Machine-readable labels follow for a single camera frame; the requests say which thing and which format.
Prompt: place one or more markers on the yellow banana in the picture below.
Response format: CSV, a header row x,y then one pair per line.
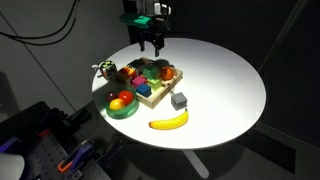
x,y
166,124

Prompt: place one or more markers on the dark plum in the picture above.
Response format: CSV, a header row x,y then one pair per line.
x,y
111,96

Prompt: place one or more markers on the purple clamp orange trigger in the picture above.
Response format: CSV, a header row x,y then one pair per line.
x,y
78,155

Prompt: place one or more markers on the white table leg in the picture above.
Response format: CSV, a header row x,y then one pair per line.
x,y
196,165

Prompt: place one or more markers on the pink cube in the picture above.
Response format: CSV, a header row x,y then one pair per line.
x,y
138,81

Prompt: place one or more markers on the green bowl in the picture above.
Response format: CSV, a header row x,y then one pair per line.
x,y
120,113

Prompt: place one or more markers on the wooden slatted tray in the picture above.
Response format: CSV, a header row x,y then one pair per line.
x,y
156,100

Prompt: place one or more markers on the white rounded housing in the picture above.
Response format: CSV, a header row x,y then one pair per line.
x,y
10,166

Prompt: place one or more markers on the yellow orange fruit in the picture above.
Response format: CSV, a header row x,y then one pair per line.
x,y
116,104

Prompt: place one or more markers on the red fruit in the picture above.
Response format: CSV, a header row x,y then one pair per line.
x,y
126,96

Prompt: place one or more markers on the blue cube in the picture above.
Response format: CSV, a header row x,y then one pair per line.
x,y
143,90

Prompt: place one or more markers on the dark green cube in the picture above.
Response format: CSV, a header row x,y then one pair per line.
x,y
150,71

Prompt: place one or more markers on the black white triangle cube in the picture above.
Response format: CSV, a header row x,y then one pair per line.
x,y
135,63

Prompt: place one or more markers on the yellow cube orange circle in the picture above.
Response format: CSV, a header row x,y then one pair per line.
x,y
126,73

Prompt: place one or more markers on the light green cube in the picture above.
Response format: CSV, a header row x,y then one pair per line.
x,y
155,83

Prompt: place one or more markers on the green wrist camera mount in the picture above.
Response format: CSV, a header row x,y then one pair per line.
x,y
136,20

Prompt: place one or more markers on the grey cube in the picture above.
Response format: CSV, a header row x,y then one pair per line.
x,y
178,100

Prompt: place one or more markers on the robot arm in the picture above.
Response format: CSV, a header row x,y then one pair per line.
x,y
146,5

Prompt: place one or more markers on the perforated metal breadboard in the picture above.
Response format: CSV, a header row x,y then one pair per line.
x,y
46,156

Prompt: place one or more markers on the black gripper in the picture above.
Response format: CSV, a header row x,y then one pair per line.
x,y
148,33

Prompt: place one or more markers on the black checkered soft cube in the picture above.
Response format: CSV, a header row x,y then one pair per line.
x,y
107,68

